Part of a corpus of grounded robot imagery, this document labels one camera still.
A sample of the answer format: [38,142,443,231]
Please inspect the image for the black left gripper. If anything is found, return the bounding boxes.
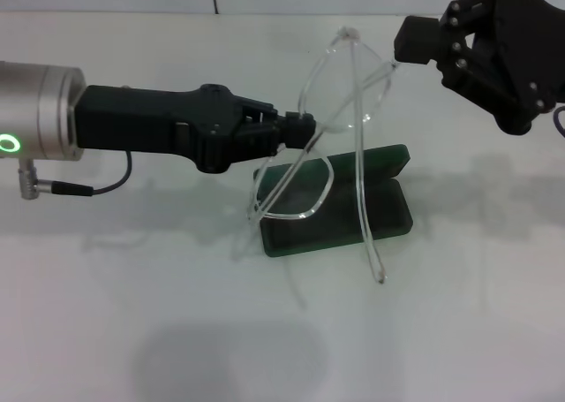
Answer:
[72,82,248,174]

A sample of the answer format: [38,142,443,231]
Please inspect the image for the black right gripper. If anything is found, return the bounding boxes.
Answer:
[393,0,565,136]

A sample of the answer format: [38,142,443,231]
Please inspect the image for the clear transparent glasses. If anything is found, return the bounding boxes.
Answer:
[245,27,398,286]

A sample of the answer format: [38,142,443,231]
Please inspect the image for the green glasses case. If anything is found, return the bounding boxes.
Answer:
[253,143,414,260]

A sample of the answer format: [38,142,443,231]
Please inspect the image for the left arm dark cable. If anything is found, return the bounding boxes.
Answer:
[17,149,133,199]

